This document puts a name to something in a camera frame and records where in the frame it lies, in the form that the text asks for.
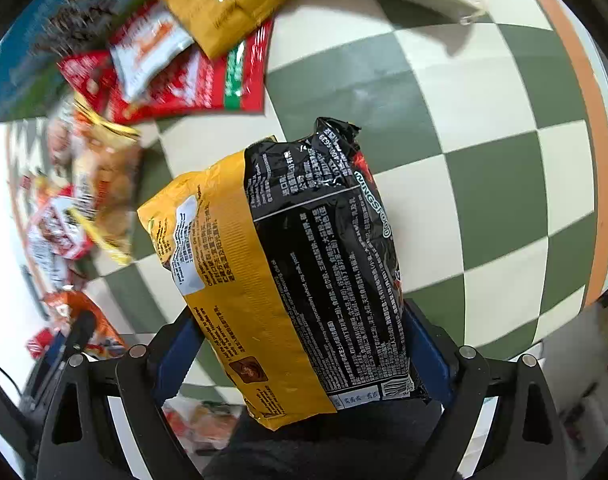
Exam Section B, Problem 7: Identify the red chocolate ball packet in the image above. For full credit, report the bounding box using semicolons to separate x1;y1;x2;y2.
57;50;118;114

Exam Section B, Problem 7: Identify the orange sunflower seed bag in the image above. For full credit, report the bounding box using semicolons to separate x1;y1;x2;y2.
42;289;126;360

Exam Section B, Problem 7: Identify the red spicy strip packet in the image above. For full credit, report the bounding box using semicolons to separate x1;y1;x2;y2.
106;18;273;125

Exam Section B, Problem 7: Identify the yellow black snack bag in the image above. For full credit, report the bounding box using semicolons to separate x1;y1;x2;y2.
138;117;417;430

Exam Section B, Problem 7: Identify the white orange snack packet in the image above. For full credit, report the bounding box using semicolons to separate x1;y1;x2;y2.
110;0;194;103

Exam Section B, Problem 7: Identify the red white duck claw bag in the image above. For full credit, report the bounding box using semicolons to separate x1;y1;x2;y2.
26;184;92;290

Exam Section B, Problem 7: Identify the egg biscuit bag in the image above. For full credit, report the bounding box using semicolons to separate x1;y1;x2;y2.
71;93;141;266

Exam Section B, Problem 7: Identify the checkered table mat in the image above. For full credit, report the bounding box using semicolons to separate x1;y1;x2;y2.
3;0;608;401

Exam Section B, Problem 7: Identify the blue green milk carton box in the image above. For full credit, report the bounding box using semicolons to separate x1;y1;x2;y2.
0;0;144;122

